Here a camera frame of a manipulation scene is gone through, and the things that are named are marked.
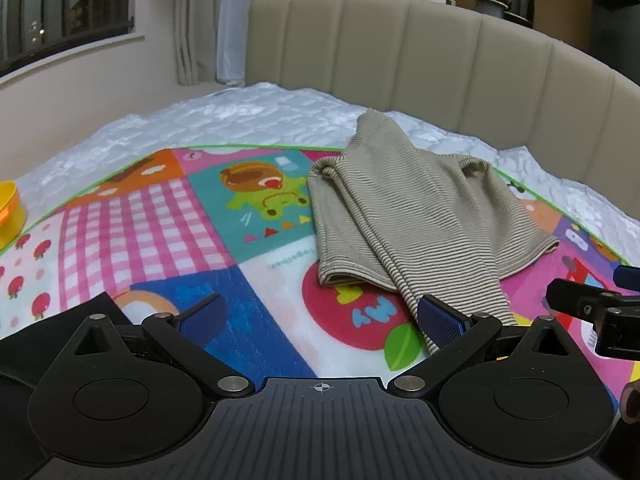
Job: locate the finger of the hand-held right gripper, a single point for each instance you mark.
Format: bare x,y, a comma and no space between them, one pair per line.
575,297
628,278

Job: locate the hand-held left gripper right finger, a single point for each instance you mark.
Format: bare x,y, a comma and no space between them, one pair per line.
442,324

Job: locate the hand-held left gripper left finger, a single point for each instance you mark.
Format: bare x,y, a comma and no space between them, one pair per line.
200,319

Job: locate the beige striped shirt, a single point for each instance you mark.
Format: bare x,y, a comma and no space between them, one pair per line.
400,200

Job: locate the person's right hand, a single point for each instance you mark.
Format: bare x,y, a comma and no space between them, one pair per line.
632,400

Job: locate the colourful patchwork play mat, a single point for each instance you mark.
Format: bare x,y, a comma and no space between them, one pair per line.
150,230

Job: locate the yellow plastic container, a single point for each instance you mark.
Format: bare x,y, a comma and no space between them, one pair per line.
10,215

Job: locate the beige padded headboard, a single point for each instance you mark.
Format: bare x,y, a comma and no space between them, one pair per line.
425,60

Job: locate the beige curtain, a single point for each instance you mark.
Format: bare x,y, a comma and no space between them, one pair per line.
192,20

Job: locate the white sheer curtain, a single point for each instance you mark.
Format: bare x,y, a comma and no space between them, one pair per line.
235,20

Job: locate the window with dark railing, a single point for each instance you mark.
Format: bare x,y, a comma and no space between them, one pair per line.
55,5

